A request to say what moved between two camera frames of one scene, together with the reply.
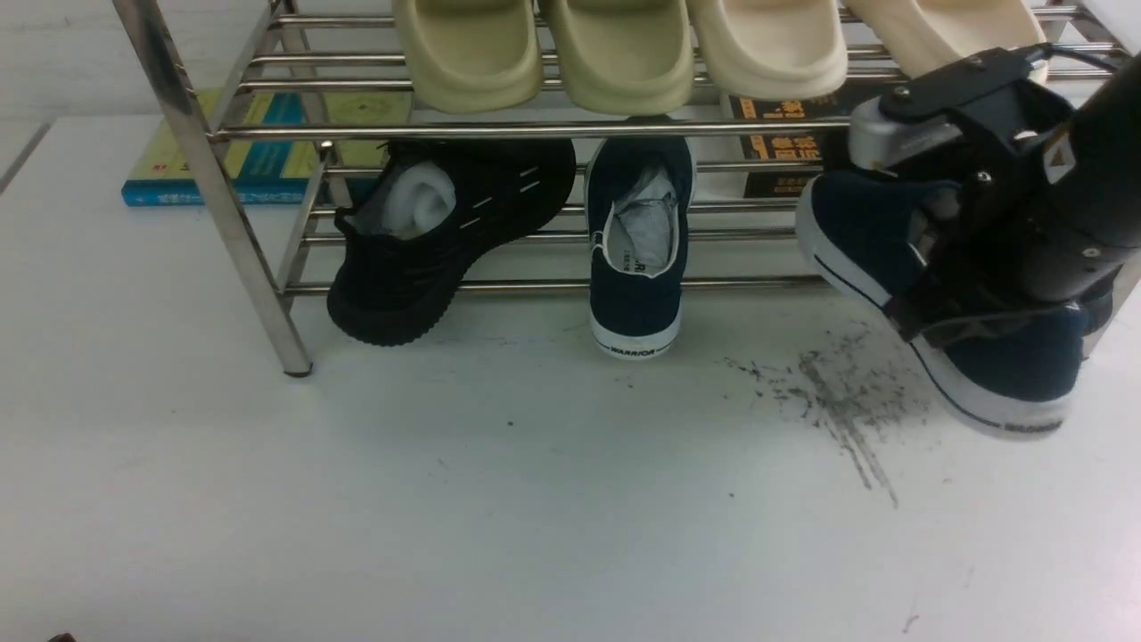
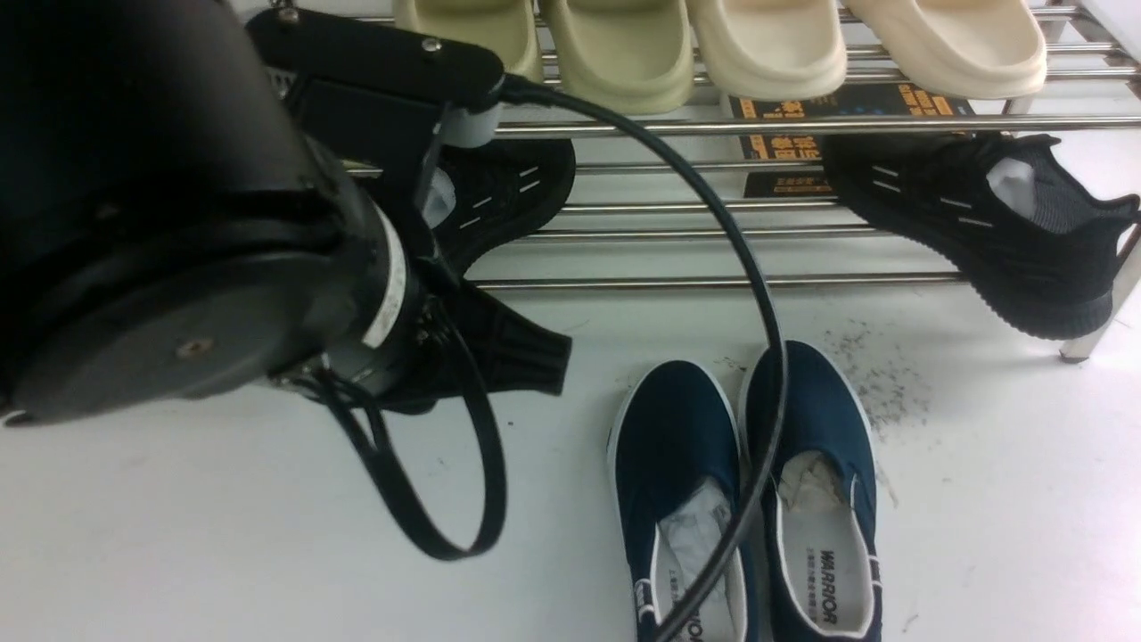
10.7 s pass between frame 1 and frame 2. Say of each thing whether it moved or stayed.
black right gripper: moved
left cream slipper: stayed
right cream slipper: stayed
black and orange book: stayed
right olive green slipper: stayed
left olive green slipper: stayed
